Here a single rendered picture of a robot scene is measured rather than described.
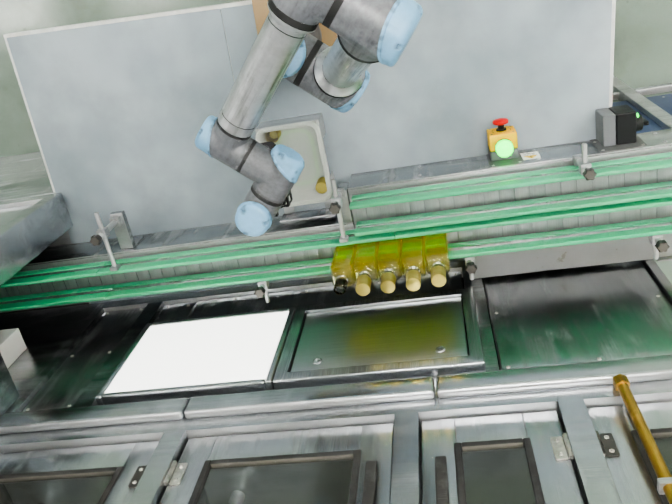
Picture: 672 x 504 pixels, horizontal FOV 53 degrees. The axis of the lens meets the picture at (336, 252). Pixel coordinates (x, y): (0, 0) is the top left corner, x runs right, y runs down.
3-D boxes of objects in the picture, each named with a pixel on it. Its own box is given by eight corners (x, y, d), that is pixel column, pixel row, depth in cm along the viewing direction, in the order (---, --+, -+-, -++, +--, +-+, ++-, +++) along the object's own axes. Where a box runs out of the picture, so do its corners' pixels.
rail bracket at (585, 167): (569, 164, 168) (581, 182, 156) (568, 136, 165) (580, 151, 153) (586, 162, 167) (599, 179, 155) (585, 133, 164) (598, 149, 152)
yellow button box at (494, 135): (488, 153, 181) (491, 161, 175) (485, 126, 178) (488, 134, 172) (515, 149, 180) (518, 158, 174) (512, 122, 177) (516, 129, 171)
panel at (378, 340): (149, 331, 190) (98, 407, 159) (146, 322, 189) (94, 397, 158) (474, 297, 174) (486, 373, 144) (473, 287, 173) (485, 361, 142)
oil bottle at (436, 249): (426, 243, 180) (427, 279, 161) (423, 224, 178) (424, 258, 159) (447, 240, 179) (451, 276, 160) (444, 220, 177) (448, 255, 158)
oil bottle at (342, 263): (341, 255, 184) (332, 292, 165) (337, 236, 182) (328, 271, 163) (361, 252, 183) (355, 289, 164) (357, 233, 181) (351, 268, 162)
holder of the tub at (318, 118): (282, 214, 195) (277, 225, 188) (261, 122, 185) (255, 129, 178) (340, 207, 193) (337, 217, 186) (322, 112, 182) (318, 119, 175)
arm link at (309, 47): (277, 7, 159) (267, 12, 147) (326, 38, 161) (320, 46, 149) (253, 52, 164) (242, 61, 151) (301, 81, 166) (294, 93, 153)
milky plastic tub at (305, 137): (277, 198, 193) (271, 209, 185) (259, 122, 184) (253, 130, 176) (337, 190, 190) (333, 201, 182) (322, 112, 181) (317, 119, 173)
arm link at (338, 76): (314, 47, 164) (363, -51, 110) (366, 80, 166) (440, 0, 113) (289, 89, 163) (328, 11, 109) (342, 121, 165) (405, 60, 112)
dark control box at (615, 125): (595, 138, 177) (603, 147, 169) (594, 108, 174) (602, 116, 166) (628, 133, 175) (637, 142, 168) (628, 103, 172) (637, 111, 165)
